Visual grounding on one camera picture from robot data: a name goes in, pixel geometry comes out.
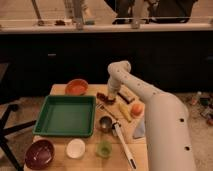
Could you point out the white yellow gripper body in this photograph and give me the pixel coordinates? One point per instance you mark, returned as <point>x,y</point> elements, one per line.
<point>112,94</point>

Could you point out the dark red grape bunch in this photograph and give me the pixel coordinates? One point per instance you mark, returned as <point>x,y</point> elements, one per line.
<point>105,99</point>

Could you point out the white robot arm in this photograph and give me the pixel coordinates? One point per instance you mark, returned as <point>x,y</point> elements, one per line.
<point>168,142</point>

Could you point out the green plastic tray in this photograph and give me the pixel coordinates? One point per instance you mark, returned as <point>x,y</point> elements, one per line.
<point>66,116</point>

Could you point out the metal spoon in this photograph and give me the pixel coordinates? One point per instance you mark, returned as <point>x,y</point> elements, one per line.
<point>102,107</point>

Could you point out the yellow corn cob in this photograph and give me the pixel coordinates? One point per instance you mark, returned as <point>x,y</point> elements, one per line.
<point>124,110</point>

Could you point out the orange peach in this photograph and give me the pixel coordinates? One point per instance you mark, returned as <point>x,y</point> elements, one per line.
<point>136,110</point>

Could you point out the small metal cup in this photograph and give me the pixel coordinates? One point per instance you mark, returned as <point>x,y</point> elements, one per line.
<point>105,124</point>

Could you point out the orange bowl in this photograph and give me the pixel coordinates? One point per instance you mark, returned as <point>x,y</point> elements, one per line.
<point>76,87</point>

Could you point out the light blue folded cloth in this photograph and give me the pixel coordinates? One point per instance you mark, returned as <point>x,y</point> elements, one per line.
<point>139,131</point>

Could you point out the green plastic cup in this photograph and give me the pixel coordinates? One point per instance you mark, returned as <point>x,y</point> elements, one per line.
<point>104,149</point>

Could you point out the white small bowl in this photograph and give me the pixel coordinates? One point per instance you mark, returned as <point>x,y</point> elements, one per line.
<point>75,148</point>

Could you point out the dark purple bowl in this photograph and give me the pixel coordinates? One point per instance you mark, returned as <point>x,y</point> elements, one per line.
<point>39,155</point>

